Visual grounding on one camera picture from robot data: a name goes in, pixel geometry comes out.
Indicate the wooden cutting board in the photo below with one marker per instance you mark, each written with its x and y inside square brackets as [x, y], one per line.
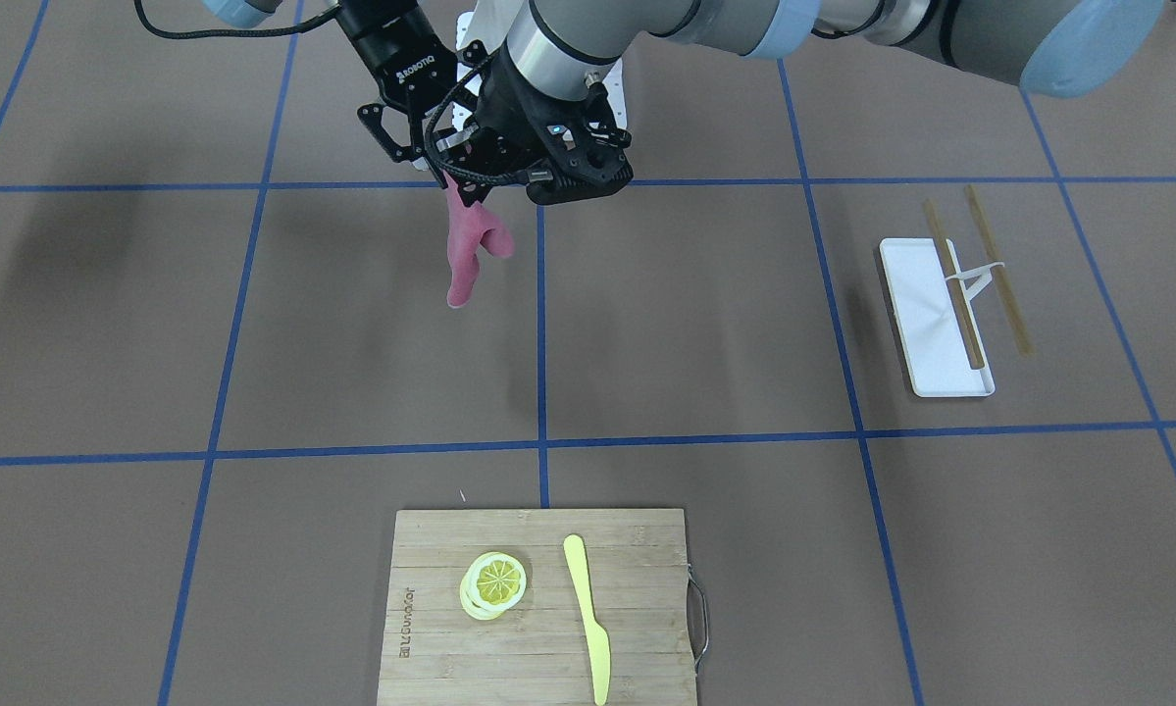
[535, 654]

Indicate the pink fleece cloth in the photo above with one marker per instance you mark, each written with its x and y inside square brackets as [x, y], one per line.
[471, 229]

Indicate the yellow lemon slice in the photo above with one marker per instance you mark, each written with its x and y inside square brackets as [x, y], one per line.
[493, 584]

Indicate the wooden chopstick one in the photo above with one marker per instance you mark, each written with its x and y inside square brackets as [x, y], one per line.
[961, 311]

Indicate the white band on chopsticks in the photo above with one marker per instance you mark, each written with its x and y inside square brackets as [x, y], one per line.
[974, 281]

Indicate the white pedestal column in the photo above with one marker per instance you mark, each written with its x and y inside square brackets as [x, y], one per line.
[539, 61]

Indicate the wooden chopstick two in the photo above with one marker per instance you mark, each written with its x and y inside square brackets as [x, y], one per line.
[1009, 302]

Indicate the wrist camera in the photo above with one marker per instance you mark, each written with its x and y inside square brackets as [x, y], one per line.
[581, 148]

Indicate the yellow plastic knife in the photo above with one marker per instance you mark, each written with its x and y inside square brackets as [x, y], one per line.
[600, 654]

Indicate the white rectangular tray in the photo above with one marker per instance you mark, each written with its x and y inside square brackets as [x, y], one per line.
[933, 355]

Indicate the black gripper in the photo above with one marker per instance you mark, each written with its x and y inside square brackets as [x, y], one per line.
[388, 51]
[505, 110]

